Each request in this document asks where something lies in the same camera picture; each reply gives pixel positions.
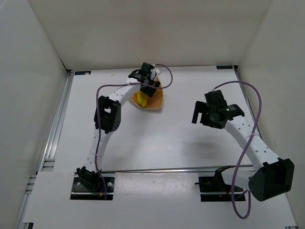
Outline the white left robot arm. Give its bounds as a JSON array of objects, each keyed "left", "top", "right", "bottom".
[{"left": 82, "top": 62, "right": 162, "bottom": 174}]

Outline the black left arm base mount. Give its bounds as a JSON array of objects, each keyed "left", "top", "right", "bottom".
[{"left": 70, "top": 167, "right": 115, "bottom": 201}]

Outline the blue corner label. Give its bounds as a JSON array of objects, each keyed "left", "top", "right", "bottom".
[
  {"left": 74, "top": 71, "right": 91, "bottom": 75},
  {"left": 216, "top": 65, "right": 233, "bottom": 70}
]

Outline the left aluminium frame rail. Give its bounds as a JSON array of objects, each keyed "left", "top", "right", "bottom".
[{"left": 16, "top": 70, "right": 74, "bottom": 229}]

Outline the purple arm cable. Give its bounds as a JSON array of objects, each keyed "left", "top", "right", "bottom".
[
  {"left": 212, "top": 81, "right": 263, "bottom": 219},
  {"left": 95, "top": 63, "right": 173, "bottom": 200}
]

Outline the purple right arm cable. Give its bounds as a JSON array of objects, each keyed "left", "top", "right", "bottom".
[{"left": 212, "top": 81, "right": 263, "bottom": 219}]

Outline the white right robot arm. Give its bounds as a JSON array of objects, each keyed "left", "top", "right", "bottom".
[{"left": 192, "top": 90, "right": 295, "bottom": 201}]

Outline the triangular woven wicker basket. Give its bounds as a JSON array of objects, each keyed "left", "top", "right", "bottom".
[{"left": 129, "top": 77, "right": 164, "bottom": 111}]

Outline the aluminium frame rail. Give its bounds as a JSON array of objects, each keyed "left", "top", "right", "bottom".
[
  {"left": 16, "top": 70, "right": 74, "bottom": 229},
  {"left": 233, "top": 66, "right": 272, "bottom": 167},
  {"left": 100, "top": 166, "right": 253, "bottom": 174}
]

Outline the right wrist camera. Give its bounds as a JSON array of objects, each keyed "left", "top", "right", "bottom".
[{"left": 204, "top": 90, "right": 227, "bottom": 109}]

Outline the yellow fake banana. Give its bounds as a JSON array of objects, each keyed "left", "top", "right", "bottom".
[{"left": 137, "top": 83, "right": 160, "bottom": 107}]

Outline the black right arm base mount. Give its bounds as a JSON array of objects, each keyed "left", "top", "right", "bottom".
[{"left": 195, "top": 166, "right": 234, "bottom": 202}]

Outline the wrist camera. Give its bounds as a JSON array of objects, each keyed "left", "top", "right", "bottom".
[
  {"left": 204, "top": 90, "right": 227, "bottom": 109},
  {"left": 140, "top": 62, "right": 162, "bottom": 80}
]

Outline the right aluminium frame rail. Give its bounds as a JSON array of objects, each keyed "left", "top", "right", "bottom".
[{"left": 233, "top": 66, "right": 272, "bottom": 167}]

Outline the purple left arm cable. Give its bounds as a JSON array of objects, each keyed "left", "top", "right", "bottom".
[{"left": 95, "top": 63, "right": 173, "bottom": 200}]

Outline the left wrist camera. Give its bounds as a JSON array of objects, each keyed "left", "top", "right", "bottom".
[{"left": 140, "top": 62, "right": 162, "bottom": 80}]

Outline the right blue corner label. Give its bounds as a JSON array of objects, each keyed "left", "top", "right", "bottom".
[{"left": 216, "top": 65, "right": 233, "bottom": 70}]

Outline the front aluminium frame rail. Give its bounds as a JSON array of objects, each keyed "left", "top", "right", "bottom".
[{"left": 100, "top": 166, "right": 253, "bottom": 174}]

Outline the left blue corner label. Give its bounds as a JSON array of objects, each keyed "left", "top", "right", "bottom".
[{"left": 74, "top": 71, "right": 91, "bottom": 75}]

